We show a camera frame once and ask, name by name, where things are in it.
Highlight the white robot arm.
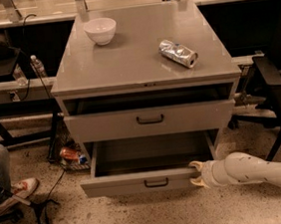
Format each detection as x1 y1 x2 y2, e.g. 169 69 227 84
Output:
189 152 281 188

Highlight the black tripod stand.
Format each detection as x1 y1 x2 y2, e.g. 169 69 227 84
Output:
0 187 58 224

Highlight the crushed silver can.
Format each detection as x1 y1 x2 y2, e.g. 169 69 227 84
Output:
158 40 198 69

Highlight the grey top drawer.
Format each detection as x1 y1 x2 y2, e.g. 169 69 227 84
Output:
64 85 234 143

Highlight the grey drawer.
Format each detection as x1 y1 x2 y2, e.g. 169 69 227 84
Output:
81 129 218 197
64 85 234 143

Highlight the black table leg frame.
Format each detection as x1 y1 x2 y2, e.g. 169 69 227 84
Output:
0 98 60 162

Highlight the clear plastic bottle behind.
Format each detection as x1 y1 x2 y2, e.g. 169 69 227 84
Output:
12 64 28 87

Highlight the orange bottle on floor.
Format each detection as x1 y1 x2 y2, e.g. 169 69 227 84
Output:
60 146 87 165

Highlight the grey metal drawer cabinet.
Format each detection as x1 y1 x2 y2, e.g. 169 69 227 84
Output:
42 0 254 202

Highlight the black office chair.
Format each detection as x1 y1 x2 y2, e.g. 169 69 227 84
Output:
214 0 281 166

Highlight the black floor cable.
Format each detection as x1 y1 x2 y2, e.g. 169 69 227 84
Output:
40 168 72 224

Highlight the clear water bottle white cap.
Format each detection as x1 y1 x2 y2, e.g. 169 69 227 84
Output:
31 55 48 79

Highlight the white ceramic bowl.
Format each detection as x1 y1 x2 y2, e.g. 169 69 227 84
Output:
84 17 117 45

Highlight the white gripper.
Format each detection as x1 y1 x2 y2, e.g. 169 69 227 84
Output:
188 160 229 188

